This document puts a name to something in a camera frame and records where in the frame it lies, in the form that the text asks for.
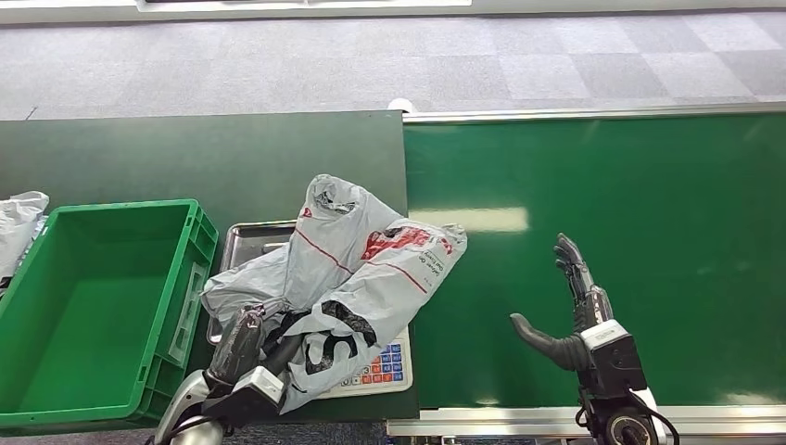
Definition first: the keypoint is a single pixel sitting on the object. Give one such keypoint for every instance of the crumpled grey poly bag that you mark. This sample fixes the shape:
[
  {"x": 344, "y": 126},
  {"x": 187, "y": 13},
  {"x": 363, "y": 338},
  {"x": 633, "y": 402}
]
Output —
[{"x": 15, "y": 227}]

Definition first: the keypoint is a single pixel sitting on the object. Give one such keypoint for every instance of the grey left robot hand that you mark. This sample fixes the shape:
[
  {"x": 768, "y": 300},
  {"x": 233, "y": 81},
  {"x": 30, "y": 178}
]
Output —
[{"x": 239, "y": 344}]

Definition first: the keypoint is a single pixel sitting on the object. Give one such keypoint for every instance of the grey poly bag black letters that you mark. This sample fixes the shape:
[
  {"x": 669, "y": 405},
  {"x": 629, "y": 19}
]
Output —
[{"x": 368, "y": 276}]

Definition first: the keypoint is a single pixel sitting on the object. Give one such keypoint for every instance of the aluminium conveyor rail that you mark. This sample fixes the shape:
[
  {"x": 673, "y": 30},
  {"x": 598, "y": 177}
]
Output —
[
  {"x": 583, "y": 113},
  {"x": 491, "y": 424}
]

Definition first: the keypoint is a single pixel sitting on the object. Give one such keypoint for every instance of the white electronic scale steel tray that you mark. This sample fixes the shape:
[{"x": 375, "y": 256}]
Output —
[{"x": 381, "y": 368}]

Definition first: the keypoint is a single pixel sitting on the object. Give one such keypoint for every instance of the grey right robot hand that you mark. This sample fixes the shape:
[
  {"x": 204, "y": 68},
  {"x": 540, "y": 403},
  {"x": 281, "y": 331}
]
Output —
[{"x": 592, "y": 307}]

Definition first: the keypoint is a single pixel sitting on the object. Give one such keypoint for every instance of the green plastic crate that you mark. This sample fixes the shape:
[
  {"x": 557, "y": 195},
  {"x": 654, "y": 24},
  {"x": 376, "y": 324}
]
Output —
[{"x": 92, "y": 307}]

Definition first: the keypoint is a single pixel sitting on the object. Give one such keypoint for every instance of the green conveyor belt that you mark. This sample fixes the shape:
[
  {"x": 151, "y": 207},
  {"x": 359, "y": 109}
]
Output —
[{"x": 491, "y": 172}]

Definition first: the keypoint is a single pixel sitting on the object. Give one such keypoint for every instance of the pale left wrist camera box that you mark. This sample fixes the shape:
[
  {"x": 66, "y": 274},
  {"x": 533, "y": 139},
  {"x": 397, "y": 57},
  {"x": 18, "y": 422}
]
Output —
[{"x": 258, "y": 387}]

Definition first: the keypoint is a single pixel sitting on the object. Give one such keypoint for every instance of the white wall baseboard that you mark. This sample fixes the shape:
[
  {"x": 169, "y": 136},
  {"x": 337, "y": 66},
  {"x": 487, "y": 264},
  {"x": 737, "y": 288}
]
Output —
[{"x": 614, "y": 5}]

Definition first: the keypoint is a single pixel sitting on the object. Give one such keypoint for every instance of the white round roller cap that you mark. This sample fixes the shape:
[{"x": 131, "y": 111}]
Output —
[{"x": 400, "y": 103}]

